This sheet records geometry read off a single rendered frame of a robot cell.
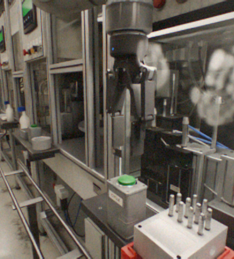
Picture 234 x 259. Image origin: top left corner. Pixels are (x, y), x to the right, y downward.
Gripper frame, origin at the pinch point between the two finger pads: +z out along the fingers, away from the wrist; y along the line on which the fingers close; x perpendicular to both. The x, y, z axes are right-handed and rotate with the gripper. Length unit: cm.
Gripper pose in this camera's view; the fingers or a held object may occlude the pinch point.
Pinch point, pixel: (127, 137)
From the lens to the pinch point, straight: 46.2
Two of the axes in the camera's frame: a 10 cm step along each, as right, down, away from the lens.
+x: -8.2, 1.4, -5.6
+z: 0.0, 9.7, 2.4
